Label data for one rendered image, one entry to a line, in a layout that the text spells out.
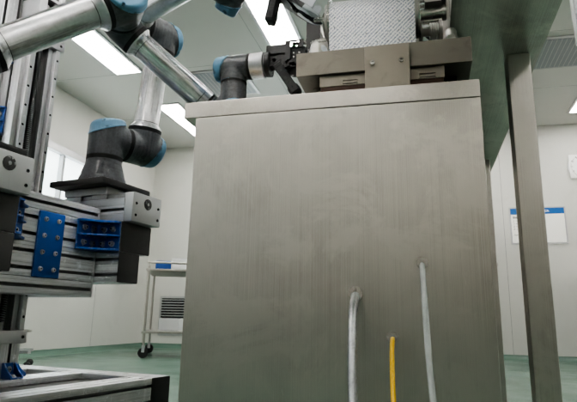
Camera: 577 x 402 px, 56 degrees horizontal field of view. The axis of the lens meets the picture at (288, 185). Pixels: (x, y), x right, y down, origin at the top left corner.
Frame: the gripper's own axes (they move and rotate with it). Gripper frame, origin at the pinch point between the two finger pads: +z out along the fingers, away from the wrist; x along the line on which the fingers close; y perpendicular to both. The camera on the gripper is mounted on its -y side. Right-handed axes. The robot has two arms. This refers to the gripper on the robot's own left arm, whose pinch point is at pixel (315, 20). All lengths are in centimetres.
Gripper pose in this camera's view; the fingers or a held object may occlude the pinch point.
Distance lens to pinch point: 166.4
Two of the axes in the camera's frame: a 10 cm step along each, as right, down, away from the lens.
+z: 7.3, 5.9, -3.4
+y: 6.4, -7.7, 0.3
